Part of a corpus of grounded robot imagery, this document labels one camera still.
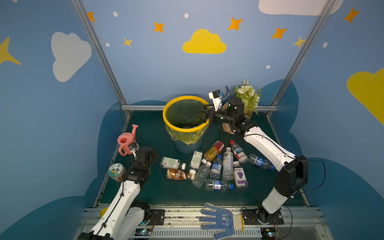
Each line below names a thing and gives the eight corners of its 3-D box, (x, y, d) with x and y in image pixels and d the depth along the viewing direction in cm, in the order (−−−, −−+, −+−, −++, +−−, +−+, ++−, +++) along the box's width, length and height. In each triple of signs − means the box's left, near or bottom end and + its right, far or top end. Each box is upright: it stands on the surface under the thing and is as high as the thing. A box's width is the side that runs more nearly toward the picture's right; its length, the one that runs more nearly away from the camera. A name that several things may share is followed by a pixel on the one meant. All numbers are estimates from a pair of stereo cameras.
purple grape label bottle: (235, 188, 84) (236, 187, 82) (230, 162, 95) (231, 161, 93) (247, 188, 84) (249, 187, 82) (242, 163, 95) (243, 161, 93)
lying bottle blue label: (205, 191, 83) (206, 189, 80) (205, 181, 87) (205, 179, 84) (233, 191, 83) (234, 189, 80) (231, 181, 87) (233, 179, 84)
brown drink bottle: (166, 180, 87) (166, 177, 83) (167, 171, 90) (167, 168, 87) (196, 180, 87) (196, 177, 84) (195, 171, 90) (196, 168, 87)
